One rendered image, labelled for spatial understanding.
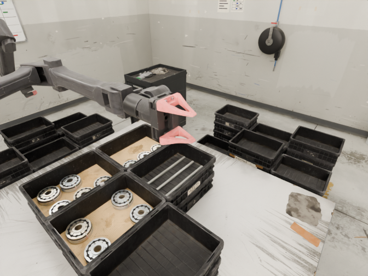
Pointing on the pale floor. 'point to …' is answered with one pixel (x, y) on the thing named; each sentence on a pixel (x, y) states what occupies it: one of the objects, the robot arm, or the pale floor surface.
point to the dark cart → (176, 86)
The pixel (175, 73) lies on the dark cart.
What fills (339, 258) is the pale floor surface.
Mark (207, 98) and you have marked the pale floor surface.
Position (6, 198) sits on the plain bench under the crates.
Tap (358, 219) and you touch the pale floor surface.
